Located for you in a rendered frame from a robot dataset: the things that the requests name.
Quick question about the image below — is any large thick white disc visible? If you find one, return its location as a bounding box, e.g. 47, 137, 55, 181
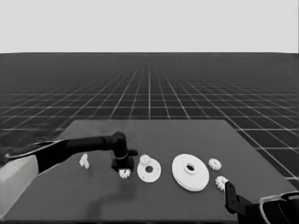
171, 153, 210, 192

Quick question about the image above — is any white round carrier with pins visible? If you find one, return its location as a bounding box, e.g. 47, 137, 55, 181
136, 156, 163, 184

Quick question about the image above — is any small white T-shaped piece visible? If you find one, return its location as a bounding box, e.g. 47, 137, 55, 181
78, 153, 91, 170

